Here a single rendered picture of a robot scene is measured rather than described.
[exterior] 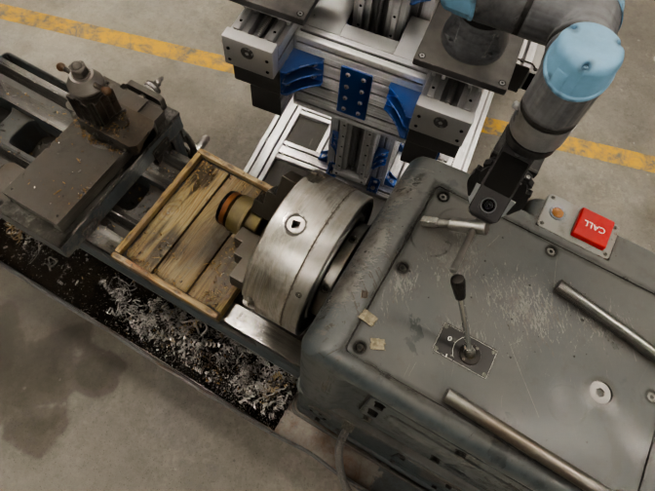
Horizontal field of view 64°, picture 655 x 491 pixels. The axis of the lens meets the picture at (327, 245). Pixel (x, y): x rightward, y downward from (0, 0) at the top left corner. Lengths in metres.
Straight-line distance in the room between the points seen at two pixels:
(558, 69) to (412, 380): 0.47
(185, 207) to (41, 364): 1.14
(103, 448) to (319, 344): 1.44
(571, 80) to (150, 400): 1.84
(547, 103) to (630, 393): 0.49
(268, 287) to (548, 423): 0.50
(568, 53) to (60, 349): 2.04
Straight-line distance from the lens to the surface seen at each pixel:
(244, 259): 1.04
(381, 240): 0.91
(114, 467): 2.16
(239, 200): 1.08
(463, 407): 0.83
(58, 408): 2.25
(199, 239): 1.32
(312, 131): 2.32
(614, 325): 0.96
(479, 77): 1.29
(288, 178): 1.01
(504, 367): 0.88
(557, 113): 0.69
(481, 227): 0.87
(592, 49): 0.66
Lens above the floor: 2.06
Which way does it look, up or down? 65 degrees down
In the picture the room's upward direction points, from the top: 7 degrees clockwise
